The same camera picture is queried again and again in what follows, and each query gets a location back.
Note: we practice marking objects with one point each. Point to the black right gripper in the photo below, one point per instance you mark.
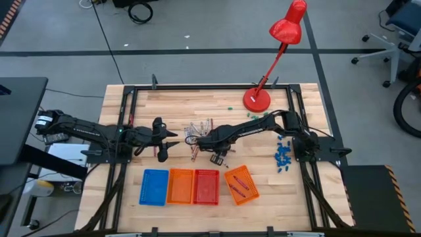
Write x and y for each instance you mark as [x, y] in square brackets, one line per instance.
[220, 140]

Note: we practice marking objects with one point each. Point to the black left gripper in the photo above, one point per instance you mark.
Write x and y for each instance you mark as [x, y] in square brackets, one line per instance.
[144, 135]

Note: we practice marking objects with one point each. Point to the grey crayon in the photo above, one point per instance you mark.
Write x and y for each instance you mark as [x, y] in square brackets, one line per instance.
[187, 133]
[207, 125]

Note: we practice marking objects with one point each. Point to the red plastic basket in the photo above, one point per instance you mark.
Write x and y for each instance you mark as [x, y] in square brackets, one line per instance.
[206, 187]

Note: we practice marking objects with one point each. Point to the orange plastic basket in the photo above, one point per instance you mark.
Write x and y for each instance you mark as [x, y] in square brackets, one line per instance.
[250, 194]
[180, 186]

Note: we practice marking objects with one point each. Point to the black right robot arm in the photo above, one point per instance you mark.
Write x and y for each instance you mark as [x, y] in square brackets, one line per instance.
[250, 126]

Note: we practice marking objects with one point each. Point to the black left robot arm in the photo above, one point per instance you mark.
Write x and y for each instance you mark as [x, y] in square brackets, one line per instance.
[82, 128]

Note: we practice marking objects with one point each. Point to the red crayon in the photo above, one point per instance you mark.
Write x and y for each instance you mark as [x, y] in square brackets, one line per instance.
[131, 119]

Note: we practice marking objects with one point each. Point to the blue plastic basket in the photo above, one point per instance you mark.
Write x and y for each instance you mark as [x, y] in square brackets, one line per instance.
[154, 187]

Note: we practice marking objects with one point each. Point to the red desk lamp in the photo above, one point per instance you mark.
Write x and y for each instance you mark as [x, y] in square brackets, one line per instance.
[256, 100]

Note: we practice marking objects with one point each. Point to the black table clamp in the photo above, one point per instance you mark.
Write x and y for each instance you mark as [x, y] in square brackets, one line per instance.
[270, 231]
[154, 232]

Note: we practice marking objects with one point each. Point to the white box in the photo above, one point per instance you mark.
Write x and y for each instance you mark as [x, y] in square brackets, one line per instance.
[65, 154]

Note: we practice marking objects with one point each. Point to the black power adapter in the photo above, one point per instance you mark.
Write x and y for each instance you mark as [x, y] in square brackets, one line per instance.
[56, 138]

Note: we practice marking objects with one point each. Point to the white and yellow container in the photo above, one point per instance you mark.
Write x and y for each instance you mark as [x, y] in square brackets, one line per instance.
[39, 188]

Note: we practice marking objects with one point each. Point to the black equipment box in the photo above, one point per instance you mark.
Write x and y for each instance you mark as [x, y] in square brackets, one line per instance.
[125, 2]

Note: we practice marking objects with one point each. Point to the black desk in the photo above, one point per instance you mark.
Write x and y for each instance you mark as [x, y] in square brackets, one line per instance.
[19, 118]

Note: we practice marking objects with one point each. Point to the black hazard-striped step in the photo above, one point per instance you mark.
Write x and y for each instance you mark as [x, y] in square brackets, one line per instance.
[371, 197]

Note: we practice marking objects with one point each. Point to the black hazard-striped mat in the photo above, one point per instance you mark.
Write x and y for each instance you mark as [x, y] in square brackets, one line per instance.
[8, 16]

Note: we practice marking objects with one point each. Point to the white and blue office chair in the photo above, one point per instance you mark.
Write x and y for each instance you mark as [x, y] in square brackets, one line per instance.
[394, 52]

